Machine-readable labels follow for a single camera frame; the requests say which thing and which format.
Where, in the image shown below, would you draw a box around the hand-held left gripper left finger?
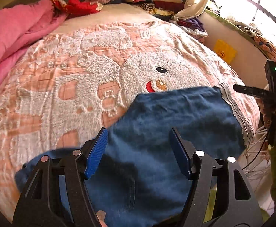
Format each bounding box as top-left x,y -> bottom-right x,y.
12,128 -> 109,227

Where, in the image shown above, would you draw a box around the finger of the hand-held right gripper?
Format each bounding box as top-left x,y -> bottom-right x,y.
233,84 -> 271,98

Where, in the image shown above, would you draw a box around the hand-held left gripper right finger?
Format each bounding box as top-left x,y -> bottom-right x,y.
169,128 -> 264,227

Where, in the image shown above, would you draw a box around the blue denim pants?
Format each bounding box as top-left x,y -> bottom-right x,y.
15,86 -> 247,227

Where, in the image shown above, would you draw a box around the patterned cloth on sill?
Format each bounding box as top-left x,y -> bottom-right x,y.
244,22 -> 276,64

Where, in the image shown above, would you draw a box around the pink and white printed blanket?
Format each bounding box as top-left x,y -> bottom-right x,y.
0,20 -> 261,223

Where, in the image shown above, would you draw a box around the purple clothes heap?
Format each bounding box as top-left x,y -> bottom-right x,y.
176,16 -> 209,37

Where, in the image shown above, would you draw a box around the cream curtain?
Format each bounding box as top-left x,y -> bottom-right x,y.
172,0 -> 216,20

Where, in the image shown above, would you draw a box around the cream bed sheet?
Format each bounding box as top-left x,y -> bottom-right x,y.
53,3 -> 157,35

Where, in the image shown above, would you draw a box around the pink quilt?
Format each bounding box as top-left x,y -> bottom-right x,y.
0,0 -> 68,107

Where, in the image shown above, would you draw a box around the red patterned cloth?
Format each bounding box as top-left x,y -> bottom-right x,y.
48,0 -> 103,16

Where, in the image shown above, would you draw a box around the yellow paper on wall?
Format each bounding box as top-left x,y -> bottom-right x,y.
214,40 -> 237,64

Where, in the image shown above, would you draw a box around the white wire rack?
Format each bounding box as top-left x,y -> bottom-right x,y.
243,123 -> 273,173

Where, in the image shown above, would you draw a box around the black cable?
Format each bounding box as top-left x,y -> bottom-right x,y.
242,113 -> 274,171

